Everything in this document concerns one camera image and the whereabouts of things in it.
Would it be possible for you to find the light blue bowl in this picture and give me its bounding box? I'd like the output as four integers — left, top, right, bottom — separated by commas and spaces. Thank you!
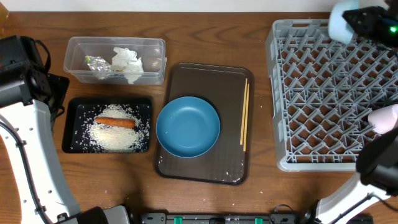
328, 0, 359, 44

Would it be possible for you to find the yellow foil snack wrapper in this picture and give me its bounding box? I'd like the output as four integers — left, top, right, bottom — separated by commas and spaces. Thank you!
85, 55, 111, 80

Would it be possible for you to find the orange carrot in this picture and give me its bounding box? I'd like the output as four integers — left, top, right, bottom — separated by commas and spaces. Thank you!
95, 117, 136, 129

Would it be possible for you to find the white tissue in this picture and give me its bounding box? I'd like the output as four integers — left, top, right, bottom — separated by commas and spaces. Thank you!
111, 47, 144, 84

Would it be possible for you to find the pile of white rice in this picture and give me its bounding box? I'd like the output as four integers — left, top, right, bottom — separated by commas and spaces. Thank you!
72, 104, 150, 153

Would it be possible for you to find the white pink cup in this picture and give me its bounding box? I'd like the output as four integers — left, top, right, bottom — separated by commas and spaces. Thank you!
368, 104, 397, 134

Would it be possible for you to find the wooden chopstick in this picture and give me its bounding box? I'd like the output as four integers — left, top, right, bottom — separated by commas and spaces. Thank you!
243, 84, 250, 152
239, 78, 248, 145

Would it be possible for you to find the dark blue plate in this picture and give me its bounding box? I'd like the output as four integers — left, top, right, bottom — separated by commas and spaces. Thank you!
156, 96, 221, 158

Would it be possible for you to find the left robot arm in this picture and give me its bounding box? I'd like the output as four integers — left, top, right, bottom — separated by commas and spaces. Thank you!
1, 35, 130, 224

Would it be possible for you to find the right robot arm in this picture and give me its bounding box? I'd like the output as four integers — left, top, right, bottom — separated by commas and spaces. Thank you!
301, 0, 397, 223

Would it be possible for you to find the grey dishwasher rack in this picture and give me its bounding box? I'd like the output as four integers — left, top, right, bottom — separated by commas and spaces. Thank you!
265, 19, 397, 172

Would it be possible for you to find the black rectangular tray bin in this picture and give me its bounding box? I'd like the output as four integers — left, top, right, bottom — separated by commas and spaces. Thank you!
62, 97, 152, 153

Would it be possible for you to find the clear plastic bin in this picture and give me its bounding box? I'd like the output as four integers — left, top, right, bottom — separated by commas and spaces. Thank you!
63, 37, 167, 85

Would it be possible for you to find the brown serving tray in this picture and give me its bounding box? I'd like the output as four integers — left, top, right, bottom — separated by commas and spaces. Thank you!
155, 63, 254, 185

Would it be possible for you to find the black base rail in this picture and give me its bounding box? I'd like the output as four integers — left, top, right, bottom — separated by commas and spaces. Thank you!
139, 213, 300, 224

